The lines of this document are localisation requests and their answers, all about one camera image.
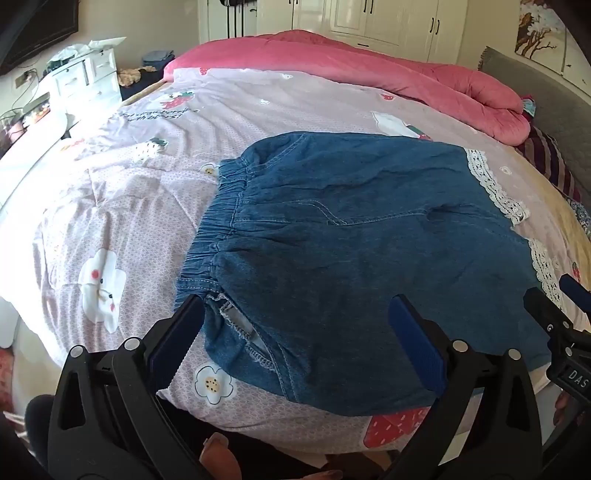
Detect grey padded headboard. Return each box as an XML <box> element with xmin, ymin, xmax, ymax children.
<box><xmin>480</xmin><ymin>46</ymin><xmax>591</xmax><ymax>222</ymax></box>

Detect white door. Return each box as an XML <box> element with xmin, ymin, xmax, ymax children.
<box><xmin>198</xmin><ymin>0</ymin><xmax>296</xmax><ymax>44</ymax></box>

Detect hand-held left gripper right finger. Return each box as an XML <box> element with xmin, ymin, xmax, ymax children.
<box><xmin>383</xmin><ymin>294</ymin><xmax>555</xmax><ymax>480</ymax></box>

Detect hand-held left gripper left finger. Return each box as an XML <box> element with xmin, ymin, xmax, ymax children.
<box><xmin>47</xmin><ymin>294</ymin><xmax>218</xmax><ymax>480</ymax></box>

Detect pink comforter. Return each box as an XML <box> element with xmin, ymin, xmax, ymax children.
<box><xmin>164</xmin><ymin>30</ymin><xmax>532</xmax><ymax>146</ymax></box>

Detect white plastic bag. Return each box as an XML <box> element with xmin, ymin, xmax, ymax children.
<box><xmin>60</xmin><ymin>39</ymin><xmax>122</xmax><ymax>62</ymax></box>

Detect white drawer cabinet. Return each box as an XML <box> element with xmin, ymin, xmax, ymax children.
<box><xmin>48</xmin><ymin>46</ymin><xmax>123</xmax><ymax>116</ymax></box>

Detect pink strawberry printed bedsheet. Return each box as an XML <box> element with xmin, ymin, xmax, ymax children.
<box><xmin>0</xmin><ymin>67</ymin><xmax>591</xmax><ymax>462</ymax></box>

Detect black wall television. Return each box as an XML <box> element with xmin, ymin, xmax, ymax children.
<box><xmin>0</xmin><ymin>0</ymin><xmax>79</xmax><ymax>75</ymax></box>

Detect white padded bed footboard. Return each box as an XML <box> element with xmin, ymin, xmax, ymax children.
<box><xmin>0</xmin><ymin>111</ymin><xmax>70</xmax><ymax>217</ymax></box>

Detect wall painting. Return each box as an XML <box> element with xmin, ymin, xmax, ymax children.
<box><xmin>515</xmin><ymin>0</ymin><xmax>571</xmax><ymax>77</ymax></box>

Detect white wardrobe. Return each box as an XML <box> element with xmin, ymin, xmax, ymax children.
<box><xmin>291</xmin><ymin>0</ymin><xmax>467</xmax><ymax>70</ymax></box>

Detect striped pillow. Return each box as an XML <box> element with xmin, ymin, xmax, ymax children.
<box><xmin>515</xmin><ymin>124</ymin><xmax>583</xmax><ymax>204</ymax></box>

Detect colourful patterned pillow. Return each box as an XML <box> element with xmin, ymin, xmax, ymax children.
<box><xmin>561</xmin><ymin>194</ymin><xmax>591</xmax><ymax>243</ymax></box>

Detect person's left hand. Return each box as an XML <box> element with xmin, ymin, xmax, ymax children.
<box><xmin>199</xmin><ymin>432</ymin><xmax>345</xmax><ymax>480</ymax></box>

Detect desk clutter pile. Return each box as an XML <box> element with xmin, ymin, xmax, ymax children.
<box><xmin>0</xmin><ymin>91</ymin><xmax>51</xmax><ymax>141</ymax></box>

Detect blue cloth pile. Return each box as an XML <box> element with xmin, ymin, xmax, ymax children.
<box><xmin>142</xmin><ymin>51</ymin><xmax>176</xmax><ymax>71</ymax></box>

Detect denim pants with lace trim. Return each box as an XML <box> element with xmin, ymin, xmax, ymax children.
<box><xmin>174</xmin><ymin>131</ymin><xmax>578</xmax><ymax>411</ymax></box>

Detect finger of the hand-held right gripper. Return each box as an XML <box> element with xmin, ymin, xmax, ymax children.
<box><xmin>560</xmin><ymin>274</ymin><xmax>591</xmax><ymax>320</ymax></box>
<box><xmin>523</xmin><ymin>287</ymin><xmax>578</xmax><ymax>354</ymax></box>

